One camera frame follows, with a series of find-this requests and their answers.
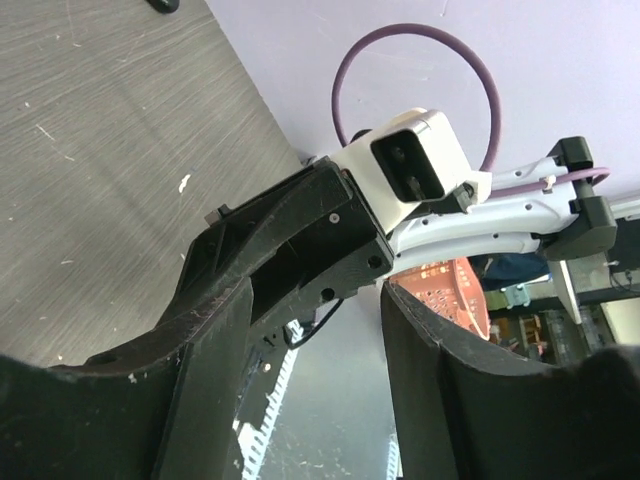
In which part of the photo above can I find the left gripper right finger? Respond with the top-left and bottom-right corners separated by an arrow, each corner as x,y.
381,283 -> 639,479

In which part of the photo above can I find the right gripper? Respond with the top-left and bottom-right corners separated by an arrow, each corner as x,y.
155,158 -> 393,340

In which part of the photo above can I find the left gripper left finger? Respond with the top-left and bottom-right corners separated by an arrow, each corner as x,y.
1,280 -> 253,479

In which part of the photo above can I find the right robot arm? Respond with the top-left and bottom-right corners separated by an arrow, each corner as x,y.
157,129 -> 616,343

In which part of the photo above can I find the pink plastic basket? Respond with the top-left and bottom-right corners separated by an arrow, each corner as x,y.
390,258 -> 490,341

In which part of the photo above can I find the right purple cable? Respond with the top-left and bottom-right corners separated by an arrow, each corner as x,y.
332,22 -> 612,194

